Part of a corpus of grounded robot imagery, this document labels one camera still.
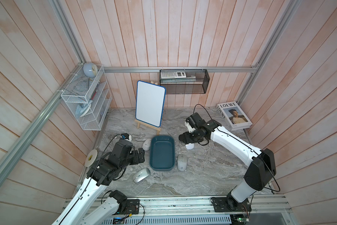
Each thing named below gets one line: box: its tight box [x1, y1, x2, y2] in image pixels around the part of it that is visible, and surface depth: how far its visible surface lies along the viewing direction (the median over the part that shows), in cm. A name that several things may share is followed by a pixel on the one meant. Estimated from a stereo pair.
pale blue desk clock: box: [82, 62, 99, 78], surface depth 82 cm
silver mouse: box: [132, 167, 151, 184], surface depth 85 cm
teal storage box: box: [149, 135, 176, 172], surface depth 94 cm
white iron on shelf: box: [75, 100, 93, 119], surface depth 81 cm
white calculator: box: [160, 71, 187, 79], surface depth 92 cm
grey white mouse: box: [176, 153, 188, 172], surface depth 88 cm
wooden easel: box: [134, 119, 162, 136], surface depth 102 cm
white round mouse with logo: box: [141, 138, 152, 151], surface depth 97 cm
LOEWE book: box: [216, 101, 253, 131], surface depth 113 cm
